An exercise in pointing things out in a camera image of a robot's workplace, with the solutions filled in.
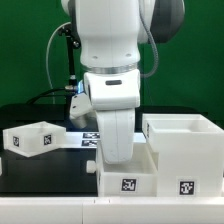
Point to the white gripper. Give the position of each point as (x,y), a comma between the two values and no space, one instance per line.
(116,130)

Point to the white drawer box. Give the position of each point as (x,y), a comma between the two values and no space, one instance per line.
(136,178)
(34,139)

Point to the large white drawer cabinet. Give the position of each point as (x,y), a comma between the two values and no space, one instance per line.
(190,154)

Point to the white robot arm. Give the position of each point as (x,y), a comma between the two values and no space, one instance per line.
(110,32)

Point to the white marker base plate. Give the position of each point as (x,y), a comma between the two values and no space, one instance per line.
(81,140)

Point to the white front rail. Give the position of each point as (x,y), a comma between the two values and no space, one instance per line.
(111,211)

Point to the black camera on stand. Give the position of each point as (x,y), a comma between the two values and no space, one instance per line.
(72,43)

